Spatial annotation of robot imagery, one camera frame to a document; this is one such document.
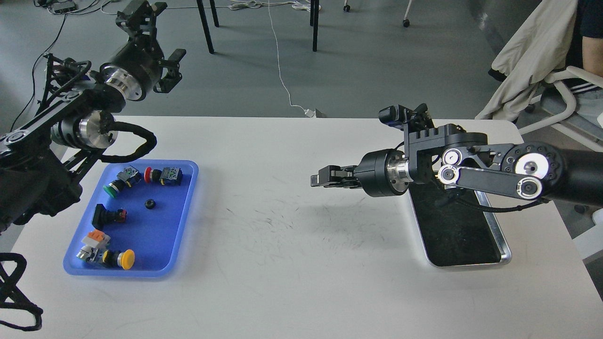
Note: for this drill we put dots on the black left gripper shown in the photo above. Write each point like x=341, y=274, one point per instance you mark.
x=141, y=59

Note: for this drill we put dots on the black power strip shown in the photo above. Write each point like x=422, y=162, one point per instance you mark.
x=62, y=6

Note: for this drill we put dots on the red push button switch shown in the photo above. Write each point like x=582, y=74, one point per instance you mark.
x=168, y=176

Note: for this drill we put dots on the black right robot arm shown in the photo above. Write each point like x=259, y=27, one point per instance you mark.
x=452, y=158

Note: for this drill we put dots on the blue plastic tray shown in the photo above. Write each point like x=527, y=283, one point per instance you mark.
x=153, y=235

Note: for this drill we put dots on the white office chair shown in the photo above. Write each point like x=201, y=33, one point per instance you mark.
x=560, y=108

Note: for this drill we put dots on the black table leg right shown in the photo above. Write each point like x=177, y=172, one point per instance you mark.
x=314, y=17

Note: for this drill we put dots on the beige jacket on chair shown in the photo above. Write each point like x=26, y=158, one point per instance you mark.
x=538, y=47

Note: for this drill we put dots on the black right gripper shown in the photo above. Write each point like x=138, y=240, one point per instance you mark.
x=377, y=173

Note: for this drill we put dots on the small black gear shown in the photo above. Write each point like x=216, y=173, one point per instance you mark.
x=150, y=204

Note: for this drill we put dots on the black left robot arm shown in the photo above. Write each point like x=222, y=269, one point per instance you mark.
x=44, y=160

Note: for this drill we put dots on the steel metal tray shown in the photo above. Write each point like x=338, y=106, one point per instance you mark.
x=454, y=231

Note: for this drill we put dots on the black square push button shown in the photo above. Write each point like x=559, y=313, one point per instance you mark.
x=102, y=217

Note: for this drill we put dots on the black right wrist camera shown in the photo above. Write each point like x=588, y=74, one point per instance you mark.
x=405, y=119

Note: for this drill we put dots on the yellow push button switch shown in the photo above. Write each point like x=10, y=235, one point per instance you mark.
x=115, y=259

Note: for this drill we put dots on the black table leg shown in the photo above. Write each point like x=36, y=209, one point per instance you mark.
x=314, y=17
x=205, y=23

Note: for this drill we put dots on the black table leg left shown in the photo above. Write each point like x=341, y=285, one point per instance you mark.
x=205, y=23

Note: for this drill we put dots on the orange grey contact block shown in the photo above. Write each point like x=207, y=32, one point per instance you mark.
x=95, y=245

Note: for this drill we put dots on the green push button switch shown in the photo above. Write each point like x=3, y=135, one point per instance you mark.
x=127, y=177

